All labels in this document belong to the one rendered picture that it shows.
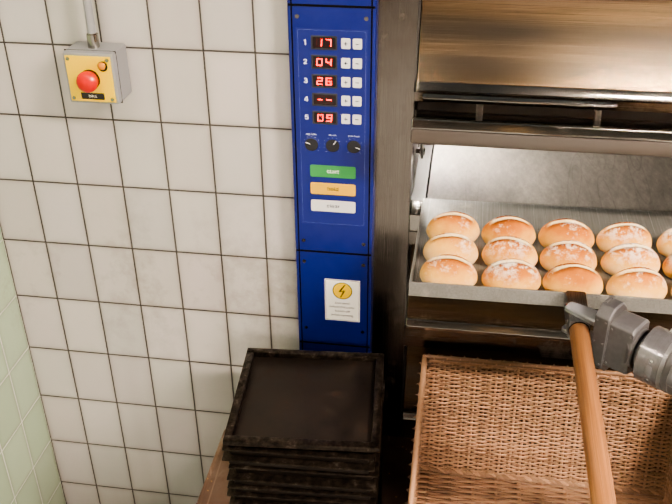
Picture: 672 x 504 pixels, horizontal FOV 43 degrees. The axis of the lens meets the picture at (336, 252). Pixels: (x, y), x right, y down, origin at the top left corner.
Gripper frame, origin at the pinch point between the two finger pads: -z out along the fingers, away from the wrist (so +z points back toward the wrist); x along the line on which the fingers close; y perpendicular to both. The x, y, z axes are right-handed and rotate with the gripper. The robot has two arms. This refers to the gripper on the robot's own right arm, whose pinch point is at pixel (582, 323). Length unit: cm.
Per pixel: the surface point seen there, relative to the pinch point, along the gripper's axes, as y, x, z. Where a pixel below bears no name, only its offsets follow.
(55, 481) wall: -42, 87, -119
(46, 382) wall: -39, 55, -118
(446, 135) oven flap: 5.0, -21.4, -32.2
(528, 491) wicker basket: 18, 62, -15
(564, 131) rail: 16.7, -22.9, -16.4
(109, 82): -25, -26, -88
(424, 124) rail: 3.1, -23.1, -35.5
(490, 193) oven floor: 31, 2, -40
